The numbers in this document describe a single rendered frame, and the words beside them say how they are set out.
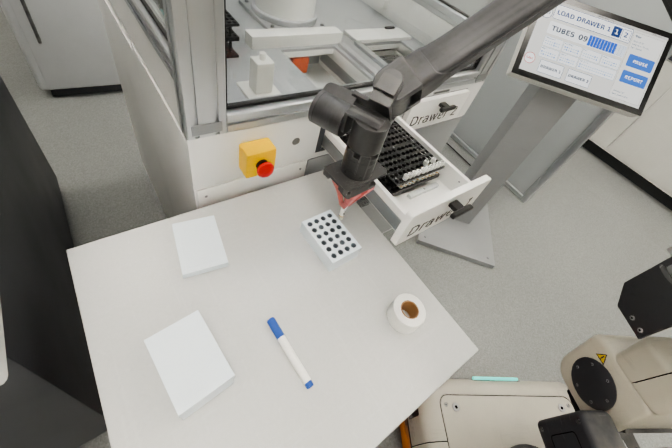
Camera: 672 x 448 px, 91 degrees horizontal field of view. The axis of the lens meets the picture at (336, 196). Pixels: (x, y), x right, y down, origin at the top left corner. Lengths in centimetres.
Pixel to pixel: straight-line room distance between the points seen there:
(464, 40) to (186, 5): 41
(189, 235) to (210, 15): 42
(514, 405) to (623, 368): 55
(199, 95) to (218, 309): 40
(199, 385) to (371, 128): 46
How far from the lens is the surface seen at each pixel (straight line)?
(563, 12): 162
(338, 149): 85
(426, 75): 53
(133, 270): 76
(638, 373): 95
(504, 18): 60
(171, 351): 62
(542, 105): 170
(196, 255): 73
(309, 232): 75
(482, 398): 137
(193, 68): 63
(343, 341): 69
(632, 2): 235
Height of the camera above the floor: 140
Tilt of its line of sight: 46 degrees down
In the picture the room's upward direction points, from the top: 19 degrees clockwise
